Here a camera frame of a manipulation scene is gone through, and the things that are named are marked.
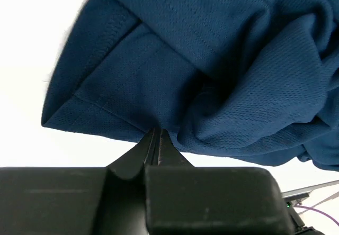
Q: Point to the navy blue shorts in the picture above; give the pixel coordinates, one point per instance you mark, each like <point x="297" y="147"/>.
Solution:
<point x="255" y="80"/>

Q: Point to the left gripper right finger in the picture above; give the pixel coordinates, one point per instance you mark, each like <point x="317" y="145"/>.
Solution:
<point x="183" y="199"/>

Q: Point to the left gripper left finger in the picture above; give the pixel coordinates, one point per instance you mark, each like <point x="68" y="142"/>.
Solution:
<point x="65" y="200"/>

